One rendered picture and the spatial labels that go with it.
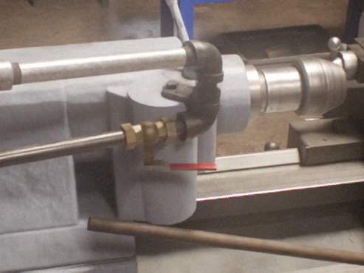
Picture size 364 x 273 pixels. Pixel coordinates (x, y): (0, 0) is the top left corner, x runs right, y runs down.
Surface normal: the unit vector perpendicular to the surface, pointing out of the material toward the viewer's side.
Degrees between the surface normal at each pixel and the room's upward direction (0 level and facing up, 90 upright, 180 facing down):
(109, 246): 62
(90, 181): 0
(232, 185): 0
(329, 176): 0
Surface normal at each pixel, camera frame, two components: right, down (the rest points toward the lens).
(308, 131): 0.00, -0.86
